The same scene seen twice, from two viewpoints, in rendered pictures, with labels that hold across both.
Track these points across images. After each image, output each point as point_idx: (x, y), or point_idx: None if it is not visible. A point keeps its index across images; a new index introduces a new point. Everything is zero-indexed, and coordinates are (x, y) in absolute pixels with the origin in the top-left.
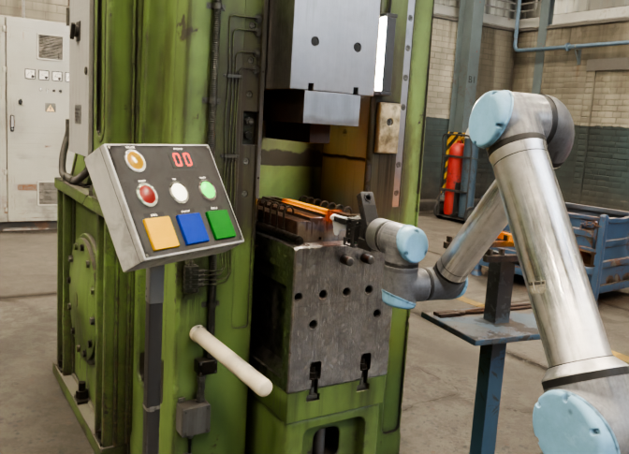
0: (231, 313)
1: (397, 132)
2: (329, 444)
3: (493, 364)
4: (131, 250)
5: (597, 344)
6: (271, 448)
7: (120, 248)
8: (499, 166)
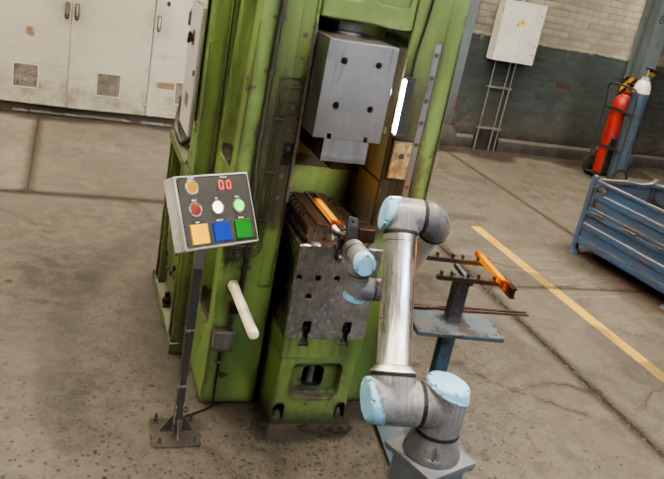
0: (259, 276)
1: (406, 164)
2: (317, 376)
3: (443, 350)
4: (180, 242)
5: (397, 358)
6: (273, 370)
7: (175, 239)
8: (383, 243)
